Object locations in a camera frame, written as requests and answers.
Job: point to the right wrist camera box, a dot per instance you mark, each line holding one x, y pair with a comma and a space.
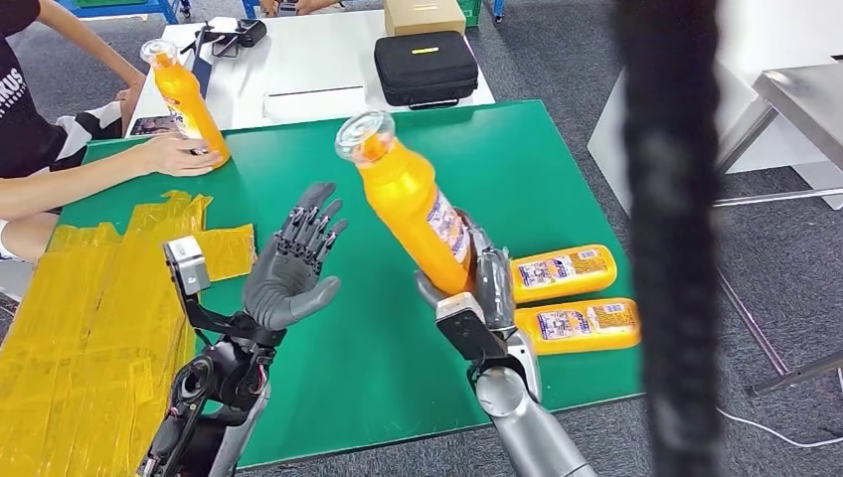
471, 329

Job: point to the white cabinet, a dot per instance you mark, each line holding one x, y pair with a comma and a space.
606, 151

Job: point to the black carrying case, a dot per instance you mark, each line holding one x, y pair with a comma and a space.
425, 69

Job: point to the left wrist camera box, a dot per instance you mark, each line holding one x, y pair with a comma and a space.
187, 266

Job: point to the black handheld device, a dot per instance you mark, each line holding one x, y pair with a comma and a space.
247, 31

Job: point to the dark blue flat device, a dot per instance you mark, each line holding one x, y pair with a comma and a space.
204, 79

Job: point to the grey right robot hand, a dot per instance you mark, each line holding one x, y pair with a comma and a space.
497, 289

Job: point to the person's left hand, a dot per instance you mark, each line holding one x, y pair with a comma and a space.
130, 97

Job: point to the cardboard box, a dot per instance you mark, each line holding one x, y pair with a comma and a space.
421, 16

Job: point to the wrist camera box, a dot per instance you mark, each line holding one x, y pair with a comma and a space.
471, 329
187, 266

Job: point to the blue metal leg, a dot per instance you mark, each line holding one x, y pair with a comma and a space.
497, 8
248, 6

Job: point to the person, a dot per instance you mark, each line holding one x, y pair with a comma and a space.
309, 5
20, 125

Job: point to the blue metal frame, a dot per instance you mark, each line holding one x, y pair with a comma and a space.
125, 5

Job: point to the green crate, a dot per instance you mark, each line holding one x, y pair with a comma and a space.
469, 10

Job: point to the orange detergent bottle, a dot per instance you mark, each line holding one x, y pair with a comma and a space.
579, 326
181, 99
402, 197
566, 273

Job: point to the metal stand legs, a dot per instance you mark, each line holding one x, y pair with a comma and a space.
803, 372

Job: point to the steel table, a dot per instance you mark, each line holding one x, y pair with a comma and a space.
803, 99

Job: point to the person's left forearm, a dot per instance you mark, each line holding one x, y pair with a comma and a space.
92, 39

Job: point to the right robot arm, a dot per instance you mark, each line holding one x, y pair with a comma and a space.
527, 428

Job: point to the person's right hand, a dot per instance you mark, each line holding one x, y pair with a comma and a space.
171, 155

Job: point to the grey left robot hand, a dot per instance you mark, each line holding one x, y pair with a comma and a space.
283, 289

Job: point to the person's right forearm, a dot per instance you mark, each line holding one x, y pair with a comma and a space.
72, 181

